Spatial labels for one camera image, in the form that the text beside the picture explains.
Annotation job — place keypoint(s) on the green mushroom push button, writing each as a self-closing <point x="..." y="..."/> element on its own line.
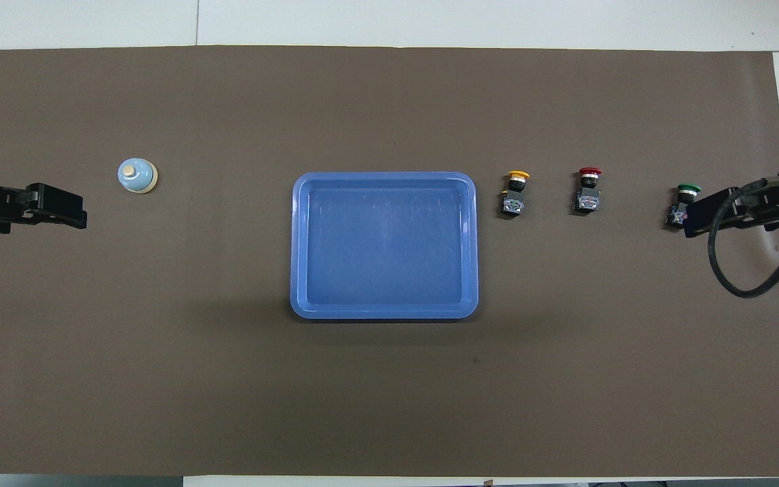
<point x="686" y="194"/>

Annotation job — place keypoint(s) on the red mushroom push button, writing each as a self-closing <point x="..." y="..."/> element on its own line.
<point x="587" y="200"/>

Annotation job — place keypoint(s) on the yellow mushroom push button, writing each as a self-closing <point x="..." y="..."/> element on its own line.
<point x="515" y="200"/>

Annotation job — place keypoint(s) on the light blue desk bell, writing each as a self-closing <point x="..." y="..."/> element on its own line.
<point x="136" y="174"/>

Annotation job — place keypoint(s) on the blue plastic tray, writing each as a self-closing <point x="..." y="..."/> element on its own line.
<point x="383" y="250"/>

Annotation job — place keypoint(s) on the brown table mat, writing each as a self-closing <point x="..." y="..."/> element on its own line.
<point x="389" y="392"/>

